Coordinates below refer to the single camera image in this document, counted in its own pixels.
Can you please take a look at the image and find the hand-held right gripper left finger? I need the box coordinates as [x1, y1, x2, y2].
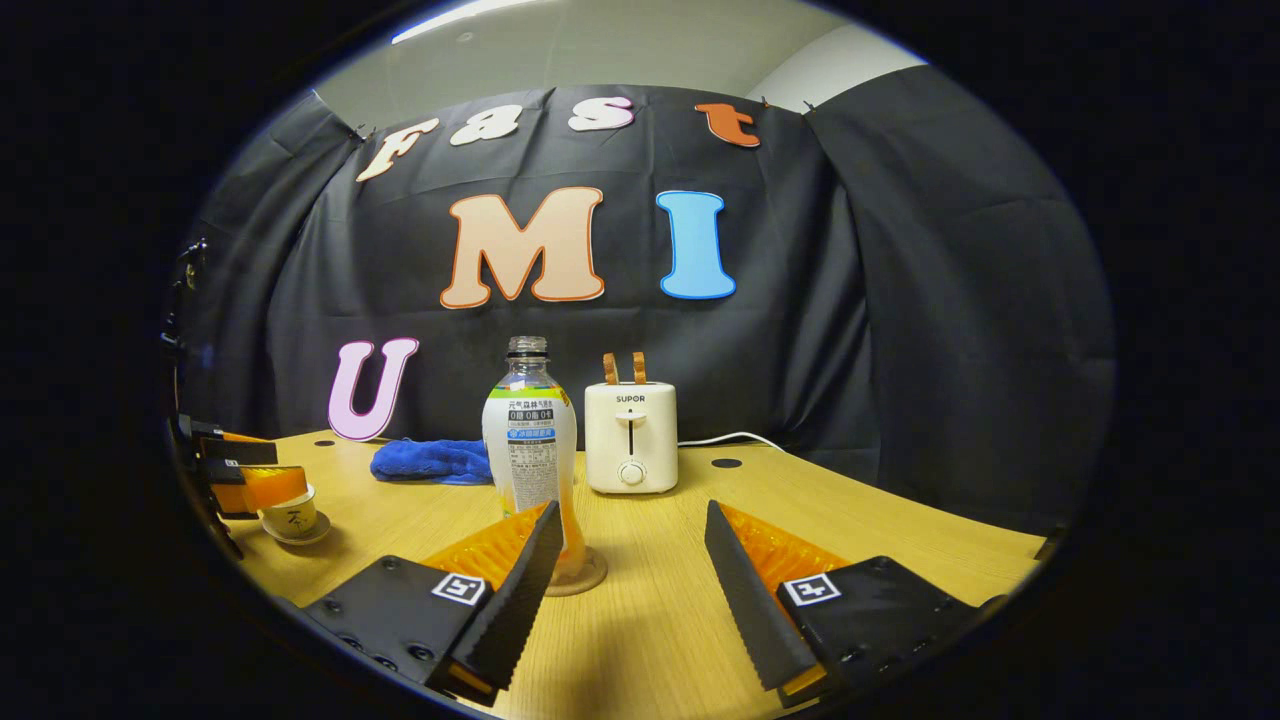
[303, 500, 564, 706]

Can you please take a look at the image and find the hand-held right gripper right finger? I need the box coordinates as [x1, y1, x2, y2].
[704, 500, 1006, 706]

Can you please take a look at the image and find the yellow ceramic teacup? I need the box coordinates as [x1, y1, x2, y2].
[261, 485, 319, 541]

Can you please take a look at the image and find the black backdrop cloth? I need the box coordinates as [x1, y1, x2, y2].
[165, 65, 1116, 536]

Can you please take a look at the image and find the round wooden coaster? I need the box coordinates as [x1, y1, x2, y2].
[545, 545, 609, 598]

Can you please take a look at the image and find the white power cable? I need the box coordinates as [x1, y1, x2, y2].
[677, 432, 786, 453]

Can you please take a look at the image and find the blue towel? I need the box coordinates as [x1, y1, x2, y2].
[370, 438, 494, 486]

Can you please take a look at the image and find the white toaster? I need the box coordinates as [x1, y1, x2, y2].
[584, 381, 679, 495]

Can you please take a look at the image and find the clear plastic water bottle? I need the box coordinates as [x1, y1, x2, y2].
[482, 336, 588, 586]

